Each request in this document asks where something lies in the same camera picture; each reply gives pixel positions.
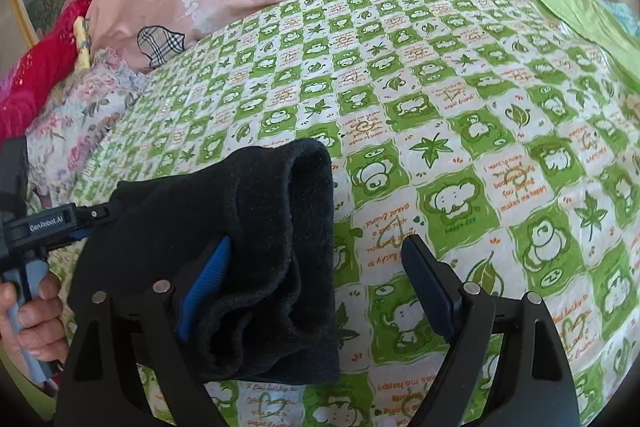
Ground floral ruffled pillow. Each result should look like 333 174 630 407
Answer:
25 48 147 204

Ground black pants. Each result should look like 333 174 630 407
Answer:
70 139 344 384

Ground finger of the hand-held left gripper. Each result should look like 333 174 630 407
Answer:
75 202 126 223
45 227 96 254

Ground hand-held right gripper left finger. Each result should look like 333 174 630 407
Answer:
52 234 234 427

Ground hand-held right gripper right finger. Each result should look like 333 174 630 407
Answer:
401 234 576 427

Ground green checked cartoon bedsheet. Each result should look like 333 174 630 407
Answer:
50 0 640 427

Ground plain green cloth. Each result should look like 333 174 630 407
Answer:
505 0 640 80

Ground red sequined cloth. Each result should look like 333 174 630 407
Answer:
0 0 94 144

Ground light teal cloth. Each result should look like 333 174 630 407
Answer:
597 0 640 42

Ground person's left hand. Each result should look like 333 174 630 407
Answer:
0 276 65 359

